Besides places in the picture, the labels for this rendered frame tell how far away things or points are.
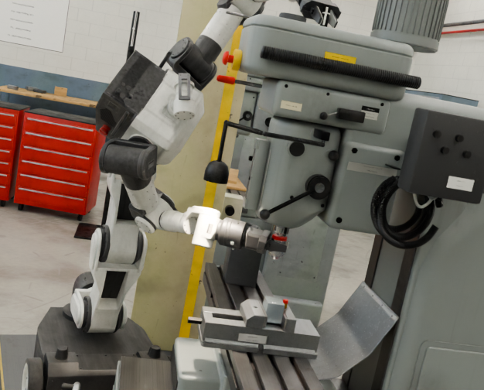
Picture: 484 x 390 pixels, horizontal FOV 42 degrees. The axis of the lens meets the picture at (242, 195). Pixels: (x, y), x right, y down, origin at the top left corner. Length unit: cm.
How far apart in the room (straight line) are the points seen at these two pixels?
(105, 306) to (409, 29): 152
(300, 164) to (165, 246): 201
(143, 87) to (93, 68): 884
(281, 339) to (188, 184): 188
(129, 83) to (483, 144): 105
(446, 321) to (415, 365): 16
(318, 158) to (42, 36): 936
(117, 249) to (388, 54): 120
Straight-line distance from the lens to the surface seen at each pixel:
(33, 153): 649
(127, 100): 197
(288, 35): 172
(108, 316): 257
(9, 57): 1102
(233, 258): 235
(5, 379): 272
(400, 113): 185
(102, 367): 244
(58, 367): 240
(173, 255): 370
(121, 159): 190
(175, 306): 381
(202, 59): 213
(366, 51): 178
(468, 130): 164
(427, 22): 188
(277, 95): 173
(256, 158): 184
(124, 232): 236
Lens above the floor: 172
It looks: 10 degrees down
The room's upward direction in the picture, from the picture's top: 11 degrees clockwise
